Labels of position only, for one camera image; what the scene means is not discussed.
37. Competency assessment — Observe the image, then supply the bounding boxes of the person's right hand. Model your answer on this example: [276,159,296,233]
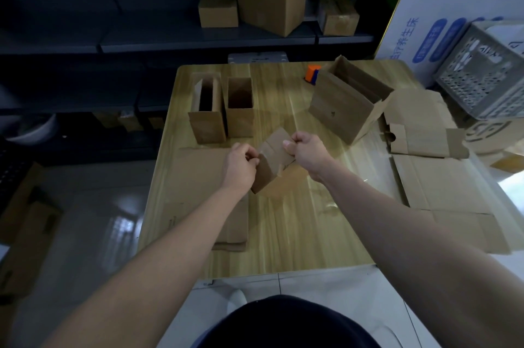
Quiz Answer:
[282,132,334,181]

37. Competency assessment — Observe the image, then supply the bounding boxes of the person's left hand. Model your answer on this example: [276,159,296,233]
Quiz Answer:
[221,142,261,197]

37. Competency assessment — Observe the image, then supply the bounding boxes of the person's right forearm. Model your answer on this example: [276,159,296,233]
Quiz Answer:
[315,157,524,348]

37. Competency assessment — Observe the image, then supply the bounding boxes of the person's left forearm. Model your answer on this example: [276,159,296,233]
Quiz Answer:
[43,185,252,348]

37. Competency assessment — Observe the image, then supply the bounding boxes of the narrow open cardboard box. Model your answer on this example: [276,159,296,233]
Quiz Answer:
[188,77,227,145]
[225,77,255,139]

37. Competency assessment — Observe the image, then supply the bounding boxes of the wide open cardboard box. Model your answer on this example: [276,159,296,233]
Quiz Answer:
[308,55,395,145]

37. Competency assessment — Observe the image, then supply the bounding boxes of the stack of flat cardboard blanks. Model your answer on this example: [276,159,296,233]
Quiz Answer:
[162,147,250,252]

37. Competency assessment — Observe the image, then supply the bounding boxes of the grey plastic container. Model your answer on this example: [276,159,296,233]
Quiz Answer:
[228,52,289,65]

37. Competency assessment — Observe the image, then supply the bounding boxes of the flat die-cut cardboard sheet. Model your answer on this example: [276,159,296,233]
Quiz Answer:
[383,88,470,159]

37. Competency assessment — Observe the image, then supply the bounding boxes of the taped small cardboard box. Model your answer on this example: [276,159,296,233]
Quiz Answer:
[318,0,360,37]

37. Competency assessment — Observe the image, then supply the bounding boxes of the large closed cardboard box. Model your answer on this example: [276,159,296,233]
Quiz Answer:
[236,0,309,37]

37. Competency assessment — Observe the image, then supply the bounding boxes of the small closed cardboard box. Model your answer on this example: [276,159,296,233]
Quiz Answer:
[198,0,239,28]

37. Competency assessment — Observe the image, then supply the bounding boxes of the large flat cardboard sheet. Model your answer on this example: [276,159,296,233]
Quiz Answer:
[391,153,512,255]

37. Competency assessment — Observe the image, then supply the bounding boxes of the person's dark clothing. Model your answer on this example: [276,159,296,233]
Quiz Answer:
[196,295,382,348]

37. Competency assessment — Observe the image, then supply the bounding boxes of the dark metal shelving unit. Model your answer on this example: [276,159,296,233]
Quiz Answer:
[0,0,375,156]

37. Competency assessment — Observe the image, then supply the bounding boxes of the grey perforated plastic crate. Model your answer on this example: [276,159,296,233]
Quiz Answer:
[434,21,524,121]

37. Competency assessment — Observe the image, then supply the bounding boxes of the large white printed carton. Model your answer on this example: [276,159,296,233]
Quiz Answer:
[374,0,524,88]

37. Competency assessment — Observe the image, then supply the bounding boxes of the white bowl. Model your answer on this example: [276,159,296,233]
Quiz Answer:
[6,114,58,144]

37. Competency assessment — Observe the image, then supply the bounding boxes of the flattened cardboard on floor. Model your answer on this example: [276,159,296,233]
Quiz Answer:
[0,161,64,303]

